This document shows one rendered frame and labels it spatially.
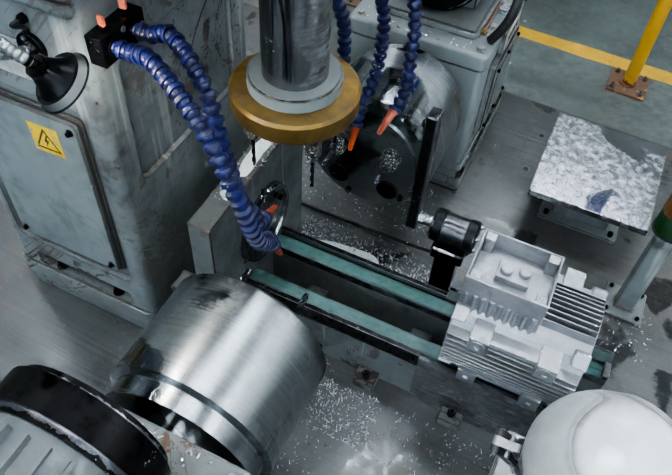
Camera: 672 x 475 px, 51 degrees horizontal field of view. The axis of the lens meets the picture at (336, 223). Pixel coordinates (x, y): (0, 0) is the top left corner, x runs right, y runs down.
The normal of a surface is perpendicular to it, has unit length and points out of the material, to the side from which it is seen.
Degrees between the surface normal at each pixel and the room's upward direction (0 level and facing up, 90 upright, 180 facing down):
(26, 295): 0
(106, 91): 90
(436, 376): 90
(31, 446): 5
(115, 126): 90
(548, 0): 0
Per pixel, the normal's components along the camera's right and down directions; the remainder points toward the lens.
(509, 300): -0.42, 0.68
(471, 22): 0.05, -0.65
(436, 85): 0.57, -0.32
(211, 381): 0.31, -0.52
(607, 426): -0.29, -0.58
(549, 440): -0.94, -0.33
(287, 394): 0.82, 0.01
